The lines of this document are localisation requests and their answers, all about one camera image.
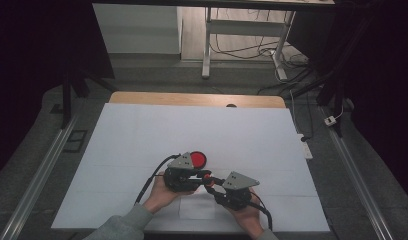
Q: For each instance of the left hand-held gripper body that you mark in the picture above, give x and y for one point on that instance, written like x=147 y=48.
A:
x=178 y=178

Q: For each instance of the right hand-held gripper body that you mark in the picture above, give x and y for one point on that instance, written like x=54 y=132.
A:
x=237 y=196

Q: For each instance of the orange stamp cap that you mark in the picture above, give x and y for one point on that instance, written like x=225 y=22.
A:
x=210 y=182

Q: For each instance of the round red ink pad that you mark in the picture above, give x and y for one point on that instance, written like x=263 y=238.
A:
x=200 y=160

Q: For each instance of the person's right hand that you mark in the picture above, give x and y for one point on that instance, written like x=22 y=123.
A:
x=248 y=220

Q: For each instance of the person's left hand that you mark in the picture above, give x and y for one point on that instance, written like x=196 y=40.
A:
x=158 y=196

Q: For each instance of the white paper sheet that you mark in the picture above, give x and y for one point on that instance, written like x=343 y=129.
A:
x=198 y=210

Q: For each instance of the black table grommet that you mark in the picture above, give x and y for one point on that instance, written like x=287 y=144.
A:
x=231 y=105

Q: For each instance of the white power strip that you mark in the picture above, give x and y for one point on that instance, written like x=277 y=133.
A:
x=306 y=148

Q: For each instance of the dark floor socket plate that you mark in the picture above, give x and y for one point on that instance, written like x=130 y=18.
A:
x=75 y=141

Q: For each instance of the white plug adapter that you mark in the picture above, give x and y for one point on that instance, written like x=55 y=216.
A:
x=330 y=120

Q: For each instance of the black metal stand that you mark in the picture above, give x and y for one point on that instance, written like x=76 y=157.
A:
x=66 y=96
x=335 y=96

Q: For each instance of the white partition panel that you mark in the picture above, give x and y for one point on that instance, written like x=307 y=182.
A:
x=138 y=30

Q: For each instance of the dark curtain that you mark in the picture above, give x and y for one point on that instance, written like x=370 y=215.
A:
x=382 y=83
x=28 y=66

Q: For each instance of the aluminium floor rail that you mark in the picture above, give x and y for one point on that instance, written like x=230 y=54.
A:
x=38 y=173
x=355 y=173

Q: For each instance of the white desk frame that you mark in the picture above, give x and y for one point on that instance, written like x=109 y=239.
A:
x=245 y=28

